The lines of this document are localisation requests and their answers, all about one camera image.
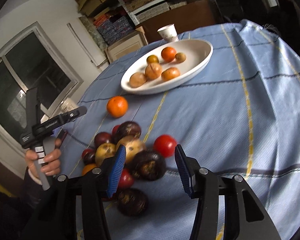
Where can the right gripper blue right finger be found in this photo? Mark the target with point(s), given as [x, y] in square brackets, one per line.
[186, 168]

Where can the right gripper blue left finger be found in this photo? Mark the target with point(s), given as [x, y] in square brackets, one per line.
[116, 168]

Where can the yellow-brown passion fruit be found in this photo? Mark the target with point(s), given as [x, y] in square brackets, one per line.
[104, 151]

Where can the tan onion-like fruit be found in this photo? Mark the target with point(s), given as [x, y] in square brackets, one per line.
[133, 146]

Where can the wrinkled dark passion fruit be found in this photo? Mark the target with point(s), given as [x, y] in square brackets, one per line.
[148, 165]

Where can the dark red plum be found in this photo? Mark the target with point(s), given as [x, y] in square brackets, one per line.
[102, 138]

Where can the dark purple passion fruit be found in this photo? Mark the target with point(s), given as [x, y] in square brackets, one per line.
[128, 128]

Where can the bright orange mandarin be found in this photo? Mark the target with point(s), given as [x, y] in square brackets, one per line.
[117, 106]

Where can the large tan round fruit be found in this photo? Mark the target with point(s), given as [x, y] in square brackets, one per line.
[137, 80]

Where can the spotted orange persimmon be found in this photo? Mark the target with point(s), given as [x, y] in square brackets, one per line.
[170, 73]

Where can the small brown fruit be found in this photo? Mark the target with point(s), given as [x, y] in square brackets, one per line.
[180, 57]

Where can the greenish orange mandarin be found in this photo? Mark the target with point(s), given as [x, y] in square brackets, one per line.
[152, 59]

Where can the red cherry tomato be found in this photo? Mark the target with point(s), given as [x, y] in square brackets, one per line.
[126, 180]

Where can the person's left hand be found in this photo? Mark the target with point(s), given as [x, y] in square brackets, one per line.
[52, 162]

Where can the white beverage can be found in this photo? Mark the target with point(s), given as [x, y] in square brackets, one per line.
[68, 105]

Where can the light blue checked tablecloth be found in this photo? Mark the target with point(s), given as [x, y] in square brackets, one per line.
[239, 115]

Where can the white oval plate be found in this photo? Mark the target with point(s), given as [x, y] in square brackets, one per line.
[198, 54]

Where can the white paper cup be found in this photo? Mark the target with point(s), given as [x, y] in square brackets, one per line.
[168, 33]

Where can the stack of blue patterned boxes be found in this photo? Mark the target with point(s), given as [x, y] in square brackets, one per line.
[112, 31]

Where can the brown wooden board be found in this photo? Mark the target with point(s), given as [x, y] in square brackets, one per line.
[186, 18]

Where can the window with white frame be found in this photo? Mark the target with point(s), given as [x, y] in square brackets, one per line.
[28, 60]

